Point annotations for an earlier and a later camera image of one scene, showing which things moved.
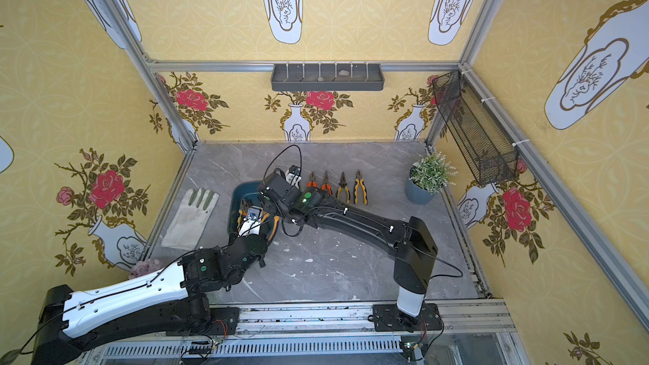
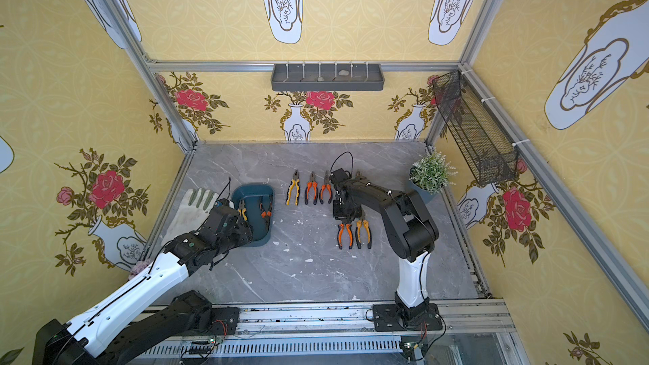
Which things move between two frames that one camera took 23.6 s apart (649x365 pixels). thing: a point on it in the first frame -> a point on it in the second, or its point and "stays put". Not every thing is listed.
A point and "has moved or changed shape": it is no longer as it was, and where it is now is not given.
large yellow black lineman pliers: x=275 y=227 has moved or changed shape
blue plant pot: x=417 y=193 stays put
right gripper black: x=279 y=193 -> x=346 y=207
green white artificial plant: x=433 y=171 stays put
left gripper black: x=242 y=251 -> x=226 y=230
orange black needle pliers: x=313 y=182 stays put
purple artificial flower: x=144 y=266 stays put
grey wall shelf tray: x=327 y=77 stays put
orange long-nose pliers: x=326 y=186 stays put
